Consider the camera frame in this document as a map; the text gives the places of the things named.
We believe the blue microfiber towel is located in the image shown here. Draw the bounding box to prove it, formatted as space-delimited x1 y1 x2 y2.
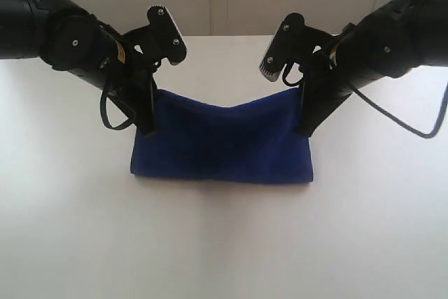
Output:
130 88 314 185

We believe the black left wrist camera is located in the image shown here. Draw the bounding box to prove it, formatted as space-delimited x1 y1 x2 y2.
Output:
123 5 187 67

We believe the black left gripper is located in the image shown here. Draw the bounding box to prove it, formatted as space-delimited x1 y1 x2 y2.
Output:
39 8 157 137

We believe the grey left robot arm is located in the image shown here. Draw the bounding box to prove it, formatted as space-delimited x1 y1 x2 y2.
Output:
1 0 155 135

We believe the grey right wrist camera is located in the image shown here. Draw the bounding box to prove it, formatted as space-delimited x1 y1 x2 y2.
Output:
259 13 335 82

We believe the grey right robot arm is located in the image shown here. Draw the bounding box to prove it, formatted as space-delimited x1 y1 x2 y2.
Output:
296 0 447 137

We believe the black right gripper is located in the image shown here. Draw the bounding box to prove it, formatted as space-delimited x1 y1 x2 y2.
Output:
296 13 416 137

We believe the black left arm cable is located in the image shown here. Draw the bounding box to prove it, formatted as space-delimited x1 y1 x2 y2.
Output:
12 0 165 132

